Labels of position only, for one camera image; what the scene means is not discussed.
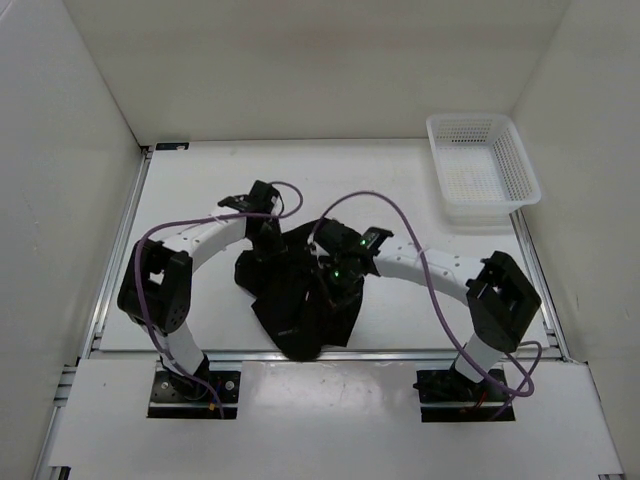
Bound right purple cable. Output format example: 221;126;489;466
312;191;544;419

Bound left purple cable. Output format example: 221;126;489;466
134;181;305;421

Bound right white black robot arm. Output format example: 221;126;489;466
313;227;541;400

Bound purple cable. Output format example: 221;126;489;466
312;191;544;419
134;181;305;421

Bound silver aluminium table rail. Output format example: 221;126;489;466
83;139;569;361

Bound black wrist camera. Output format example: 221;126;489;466
246;180;280;214
313;219;360;255

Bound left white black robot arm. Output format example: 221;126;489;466
117;187;286;400

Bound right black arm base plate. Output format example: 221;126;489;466
413;368;516;423

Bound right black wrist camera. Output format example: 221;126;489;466
313;219;360;255

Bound small dark corner label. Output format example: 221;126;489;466
155;142;190;151

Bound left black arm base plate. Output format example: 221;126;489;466
147;366;241;420

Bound white perforated plastic basket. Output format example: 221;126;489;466
426;113;542;225

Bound black shorts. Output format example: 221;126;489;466
234;219;364;362

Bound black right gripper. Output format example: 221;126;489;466
312;254;361;316

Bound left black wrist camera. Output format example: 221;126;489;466
246;180;280;214

